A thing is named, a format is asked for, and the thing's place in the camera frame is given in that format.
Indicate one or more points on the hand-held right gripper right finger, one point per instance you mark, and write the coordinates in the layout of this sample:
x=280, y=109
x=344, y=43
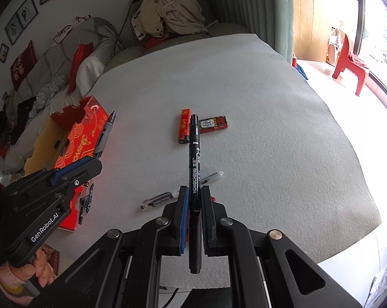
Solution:
x=208, y=224

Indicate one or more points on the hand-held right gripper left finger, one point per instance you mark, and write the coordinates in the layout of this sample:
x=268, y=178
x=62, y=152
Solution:
x=182, y=224

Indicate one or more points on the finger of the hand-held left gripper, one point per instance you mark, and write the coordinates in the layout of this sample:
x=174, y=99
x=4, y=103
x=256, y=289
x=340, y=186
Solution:
x=71, y=169
x=84, y=175

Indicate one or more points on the red cardboard box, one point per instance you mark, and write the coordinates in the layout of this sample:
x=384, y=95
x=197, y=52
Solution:
x=78, y=141

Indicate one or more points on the white pen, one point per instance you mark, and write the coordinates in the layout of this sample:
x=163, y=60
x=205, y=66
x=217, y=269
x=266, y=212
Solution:
x=158, y=200

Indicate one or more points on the dark grey pen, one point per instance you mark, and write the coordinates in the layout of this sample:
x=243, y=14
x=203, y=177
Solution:
x=105, y=131

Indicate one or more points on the black marker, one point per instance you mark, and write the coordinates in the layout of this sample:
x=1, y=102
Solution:
x=195, y=173

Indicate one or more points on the person's left hand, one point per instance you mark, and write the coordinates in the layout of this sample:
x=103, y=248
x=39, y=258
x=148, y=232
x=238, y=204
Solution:
x=41, y=268

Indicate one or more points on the white pillow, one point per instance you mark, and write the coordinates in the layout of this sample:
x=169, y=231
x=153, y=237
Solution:
x=89, y=77

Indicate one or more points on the red lighter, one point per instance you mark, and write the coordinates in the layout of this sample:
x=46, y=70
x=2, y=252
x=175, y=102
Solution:
x=184, y=125

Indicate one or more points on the red rectangular pack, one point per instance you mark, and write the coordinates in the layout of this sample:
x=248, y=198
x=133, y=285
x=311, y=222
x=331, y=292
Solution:
x=214, y=123

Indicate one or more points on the grey patterned blanket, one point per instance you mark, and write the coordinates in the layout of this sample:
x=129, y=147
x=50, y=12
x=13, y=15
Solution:
x=42, y=70

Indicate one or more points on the red cloth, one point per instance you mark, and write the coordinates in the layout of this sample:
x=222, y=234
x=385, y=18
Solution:
x=79, y=64

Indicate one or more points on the white felt mat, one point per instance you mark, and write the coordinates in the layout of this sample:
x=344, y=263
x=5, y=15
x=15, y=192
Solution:
x=277, y=134

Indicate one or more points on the red printed pillow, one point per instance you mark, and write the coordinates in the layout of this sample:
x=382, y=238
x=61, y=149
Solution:
x=23, y=65

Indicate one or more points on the grey striped pillow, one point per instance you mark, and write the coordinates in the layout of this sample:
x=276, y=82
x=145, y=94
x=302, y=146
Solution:
x=97, y=35

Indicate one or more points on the beige clothing pile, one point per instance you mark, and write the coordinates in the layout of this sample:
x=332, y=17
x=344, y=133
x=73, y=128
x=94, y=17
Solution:
x=171, y=9

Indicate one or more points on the red plastic chair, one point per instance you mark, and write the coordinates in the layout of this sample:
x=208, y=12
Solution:
x=347, y=67

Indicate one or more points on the wooden board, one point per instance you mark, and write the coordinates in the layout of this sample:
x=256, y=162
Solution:
x=309, y=22

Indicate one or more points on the green curtain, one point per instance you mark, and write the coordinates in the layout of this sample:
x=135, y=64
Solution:
x=245, y=0

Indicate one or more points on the small picture frame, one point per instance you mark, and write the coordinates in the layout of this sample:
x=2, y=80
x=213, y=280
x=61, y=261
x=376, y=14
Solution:
x=3, y=53

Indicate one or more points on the black picture frame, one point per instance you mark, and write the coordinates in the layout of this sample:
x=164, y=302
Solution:
x=28, y=10
x=13, y=29

